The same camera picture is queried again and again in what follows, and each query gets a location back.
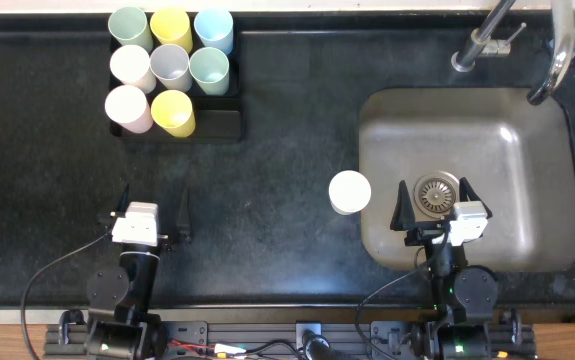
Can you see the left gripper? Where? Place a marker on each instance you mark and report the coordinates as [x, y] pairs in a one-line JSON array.
[[167, 241]]

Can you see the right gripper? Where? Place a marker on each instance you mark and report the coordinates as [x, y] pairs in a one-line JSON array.
[[422, 235]]

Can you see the white cup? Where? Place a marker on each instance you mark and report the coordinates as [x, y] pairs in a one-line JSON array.
[[129, 65], [349, 192]]

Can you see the yellow cup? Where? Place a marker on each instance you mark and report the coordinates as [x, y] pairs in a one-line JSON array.
[[169, 25], [172, 110]]

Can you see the pink cup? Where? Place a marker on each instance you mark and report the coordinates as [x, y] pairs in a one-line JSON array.
[[127, 105]]

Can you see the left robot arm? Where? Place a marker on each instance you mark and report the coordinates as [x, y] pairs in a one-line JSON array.
[[139, 280]]

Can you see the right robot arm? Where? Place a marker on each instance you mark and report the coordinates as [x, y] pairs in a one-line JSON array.
[[474, 292]]

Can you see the steel sink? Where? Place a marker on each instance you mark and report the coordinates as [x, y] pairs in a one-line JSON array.
[[517, 175]]

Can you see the black tray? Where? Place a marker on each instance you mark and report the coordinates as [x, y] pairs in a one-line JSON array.
[[217, 125]]

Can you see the grey cup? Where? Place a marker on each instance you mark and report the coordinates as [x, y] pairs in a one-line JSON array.
[[169, 62]]

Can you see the green cup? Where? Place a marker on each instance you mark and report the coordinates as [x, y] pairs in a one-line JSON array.
[[208, 67], [128, 25]]

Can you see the blue cup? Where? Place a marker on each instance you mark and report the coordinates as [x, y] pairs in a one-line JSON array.
[[213, 27]]

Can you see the steel tap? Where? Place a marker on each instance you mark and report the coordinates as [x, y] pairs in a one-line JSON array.
[[562, 50]]

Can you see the mounting rail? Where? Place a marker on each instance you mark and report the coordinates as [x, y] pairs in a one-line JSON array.
[[267, 340]]

